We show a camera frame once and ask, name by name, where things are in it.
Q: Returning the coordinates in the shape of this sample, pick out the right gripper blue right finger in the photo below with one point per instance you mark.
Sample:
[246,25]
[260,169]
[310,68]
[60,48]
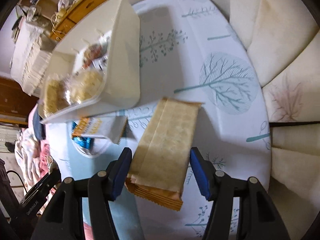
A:
[258,216]

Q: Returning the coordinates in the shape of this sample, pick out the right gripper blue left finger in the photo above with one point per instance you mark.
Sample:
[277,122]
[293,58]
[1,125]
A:
[62,218]

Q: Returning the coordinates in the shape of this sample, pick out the blue white red snack packet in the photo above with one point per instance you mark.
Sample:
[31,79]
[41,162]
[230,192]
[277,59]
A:
[84,145]

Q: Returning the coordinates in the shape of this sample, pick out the orange white snack packet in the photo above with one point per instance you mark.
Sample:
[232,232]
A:
[110,128]

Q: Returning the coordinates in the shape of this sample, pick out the tan soda cracker pack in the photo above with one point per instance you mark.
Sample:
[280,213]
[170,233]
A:
[159,165]

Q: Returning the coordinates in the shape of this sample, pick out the clear pack pale cookies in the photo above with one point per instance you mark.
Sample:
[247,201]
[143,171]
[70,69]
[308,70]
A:
[83,85]

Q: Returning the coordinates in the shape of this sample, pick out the clear pack mixed nuts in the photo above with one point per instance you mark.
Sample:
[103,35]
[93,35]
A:
[93,52]

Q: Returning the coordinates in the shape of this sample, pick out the clear pack yellow puffed snacks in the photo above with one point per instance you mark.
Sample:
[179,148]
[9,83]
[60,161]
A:
[54,97]

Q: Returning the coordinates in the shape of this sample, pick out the brown chocolate wafer packet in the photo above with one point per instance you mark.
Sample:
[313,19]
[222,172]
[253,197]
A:
[100,64]

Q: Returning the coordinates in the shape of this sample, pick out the floral white bedding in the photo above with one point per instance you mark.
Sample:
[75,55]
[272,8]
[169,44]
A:
[31,156]

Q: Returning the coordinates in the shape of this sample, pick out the navy folded garment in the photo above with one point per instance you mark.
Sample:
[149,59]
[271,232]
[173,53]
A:
[39,129]

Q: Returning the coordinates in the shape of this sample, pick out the white plastic storage bin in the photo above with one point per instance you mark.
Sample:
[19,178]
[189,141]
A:
[116,26]

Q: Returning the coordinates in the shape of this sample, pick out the lace covered cabinet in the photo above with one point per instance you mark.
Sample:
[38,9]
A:
[29,63]

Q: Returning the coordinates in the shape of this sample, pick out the blue patterned tablecloth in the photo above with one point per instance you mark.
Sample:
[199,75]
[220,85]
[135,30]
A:
[188,51]

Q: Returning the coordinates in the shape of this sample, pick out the wooden desk with drawers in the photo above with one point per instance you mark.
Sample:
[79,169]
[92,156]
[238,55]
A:
[85,5]

